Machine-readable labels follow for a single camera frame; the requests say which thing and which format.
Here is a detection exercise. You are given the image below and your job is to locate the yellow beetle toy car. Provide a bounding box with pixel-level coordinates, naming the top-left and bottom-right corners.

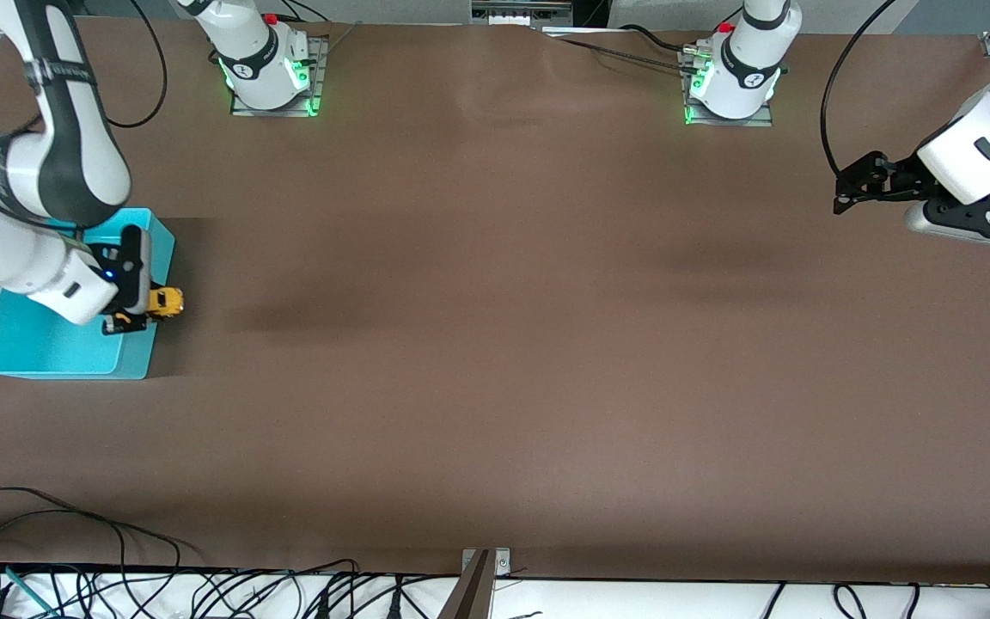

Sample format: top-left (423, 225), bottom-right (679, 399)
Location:
top-left (147, 287), bottom-right (185, 322)

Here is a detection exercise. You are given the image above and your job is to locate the teal plastic bin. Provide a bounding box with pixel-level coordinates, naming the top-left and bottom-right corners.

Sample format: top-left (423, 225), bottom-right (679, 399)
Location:
top-left (0, 206), bottom-right (176, 381)

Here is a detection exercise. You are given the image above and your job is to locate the grey power strip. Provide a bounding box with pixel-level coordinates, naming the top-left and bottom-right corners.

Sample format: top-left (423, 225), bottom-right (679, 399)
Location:
top-left (471, 0), bottom-right (575, 27)

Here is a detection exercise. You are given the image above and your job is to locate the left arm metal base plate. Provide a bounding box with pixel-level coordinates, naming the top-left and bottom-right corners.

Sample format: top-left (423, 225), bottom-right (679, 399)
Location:
top-left (682, 47), bottom-right (775, 128)

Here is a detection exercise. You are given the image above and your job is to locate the black right arm cable loop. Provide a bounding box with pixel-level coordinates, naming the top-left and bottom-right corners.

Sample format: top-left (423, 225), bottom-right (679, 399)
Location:
top-left (104, 0), bottom-right (169, 130)

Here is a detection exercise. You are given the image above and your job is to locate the black base cable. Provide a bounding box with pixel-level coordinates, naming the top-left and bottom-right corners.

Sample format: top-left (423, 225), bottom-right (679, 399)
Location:
top-left (620, 24), bottom-right (698, 54)
top-left (276, 0), bottom-right (328, 25)

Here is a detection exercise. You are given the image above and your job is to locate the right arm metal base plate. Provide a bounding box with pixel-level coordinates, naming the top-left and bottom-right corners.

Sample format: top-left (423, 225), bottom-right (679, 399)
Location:
top-left (230, 36), bottom-right (329, 118)

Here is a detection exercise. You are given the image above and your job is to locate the thin dark base cable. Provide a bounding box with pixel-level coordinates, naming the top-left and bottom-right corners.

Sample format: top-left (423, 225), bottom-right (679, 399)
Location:
top-left (542, 28), bottom-right (698, 74)
top-left (323, 21), bottom-right (363, 57)

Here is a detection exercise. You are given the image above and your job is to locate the dark grey mount pole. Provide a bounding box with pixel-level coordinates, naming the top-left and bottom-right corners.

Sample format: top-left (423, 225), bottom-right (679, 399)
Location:
top-left (437, 550), bottom-right (492, 619)

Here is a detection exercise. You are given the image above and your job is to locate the metal mount bracket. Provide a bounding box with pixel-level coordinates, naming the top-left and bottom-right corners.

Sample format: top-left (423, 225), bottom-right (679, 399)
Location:
top-left (461, 548), bottom-right (513, 619)

